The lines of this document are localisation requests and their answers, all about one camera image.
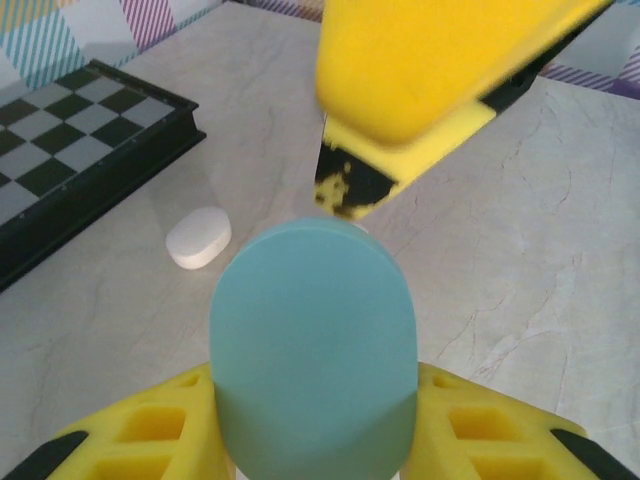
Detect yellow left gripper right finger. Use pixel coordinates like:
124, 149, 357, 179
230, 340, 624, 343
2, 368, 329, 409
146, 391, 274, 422
403, 361, 640, 480

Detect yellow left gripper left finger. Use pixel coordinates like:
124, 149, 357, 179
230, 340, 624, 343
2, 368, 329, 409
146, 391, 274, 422
7, 361, 237, 480

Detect teal earbud charging case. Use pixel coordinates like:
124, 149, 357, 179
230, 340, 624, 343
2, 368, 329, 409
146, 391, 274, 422
208, 215, 419, 480

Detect white earbud charging case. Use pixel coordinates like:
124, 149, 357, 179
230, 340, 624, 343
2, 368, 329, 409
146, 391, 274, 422
165, 206, 233, 273

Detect black folding chessboard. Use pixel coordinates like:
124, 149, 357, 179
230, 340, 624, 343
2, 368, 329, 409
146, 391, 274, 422
0, 59, 208, 294

